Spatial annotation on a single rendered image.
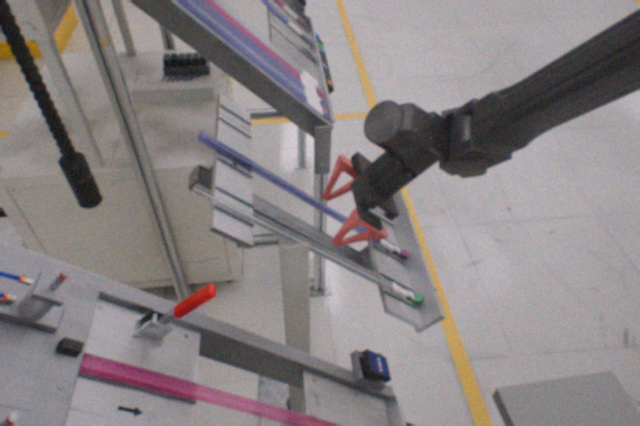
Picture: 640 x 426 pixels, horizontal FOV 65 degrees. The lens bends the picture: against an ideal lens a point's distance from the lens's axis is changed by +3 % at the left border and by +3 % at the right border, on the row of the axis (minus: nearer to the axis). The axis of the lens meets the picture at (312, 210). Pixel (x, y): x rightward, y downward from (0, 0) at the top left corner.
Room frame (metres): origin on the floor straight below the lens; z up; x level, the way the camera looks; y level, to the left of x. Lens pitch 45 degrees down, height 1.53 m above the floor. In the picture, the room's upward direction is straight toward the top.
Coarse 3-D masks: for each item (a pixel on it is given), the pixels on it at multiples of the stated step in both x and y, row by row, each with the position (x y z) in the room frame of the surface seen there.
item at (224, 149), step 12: (204, 132) 0.63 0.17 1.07; (216, 144) 0.63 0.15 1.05; (228, 156) 0.63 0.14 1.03; (240, 156) 0.63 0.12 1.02; (252, 168) 0.63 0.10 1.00; (276, 180) 0.63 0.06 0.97; (300, 192) 0.64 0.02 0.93; (312, 204) 0.64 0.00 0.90; (324, 204) 0.65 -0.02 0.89; (336, 216) 0.64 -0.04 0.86; (360, 228) 0.65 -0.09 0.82; (372, 240) 0.65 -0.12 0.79
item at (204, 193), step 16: (192, 192) 0.50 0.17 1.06; (208, 192) 0.51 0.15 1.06; (224, 208) 0.50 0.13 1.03; (240, 208) 0.51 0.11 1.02; (256, 224) 0.51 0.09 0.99; (272, 224) 0.52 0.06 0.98; (288, 240) 0.51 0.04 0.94; (304, 240) 0.52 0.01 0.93; (320, 256) 0.52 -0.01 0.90; (336, 256) 0.53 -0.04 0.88; (368, 272) 0.54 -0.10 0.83
